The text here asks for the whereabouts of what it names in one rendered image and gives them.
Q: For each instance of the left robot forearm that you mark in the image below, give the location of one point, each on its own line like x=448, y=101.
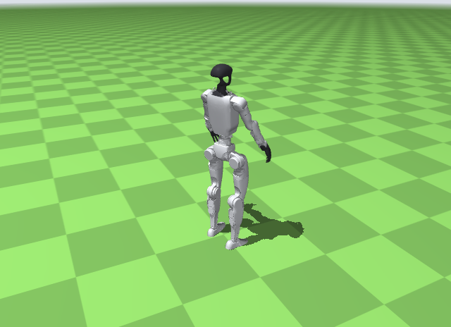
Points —
x=207, y=123

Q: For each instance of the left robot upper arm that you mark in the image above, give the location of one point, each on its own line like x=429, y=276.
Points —
x=204, y=96

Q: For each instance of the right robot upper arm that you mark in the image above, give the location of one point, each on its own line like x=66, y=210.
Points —
x=240, y=105

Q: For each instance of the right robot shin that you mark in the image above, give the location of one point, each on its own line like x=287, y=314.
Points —
x=235, y=218

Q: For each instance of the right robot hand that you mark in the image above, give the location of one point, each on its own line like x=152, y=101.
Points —
x=267, y=151

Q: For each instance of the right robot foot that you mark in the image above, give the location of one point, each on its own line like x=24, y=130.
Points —
x=231, y=245

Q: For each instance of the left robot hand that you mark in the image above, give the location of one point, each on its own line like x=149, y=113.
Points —
x=214, y=134

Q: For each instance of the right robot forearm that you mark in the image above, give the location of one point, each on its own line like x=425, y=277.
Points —
x=256, y=134

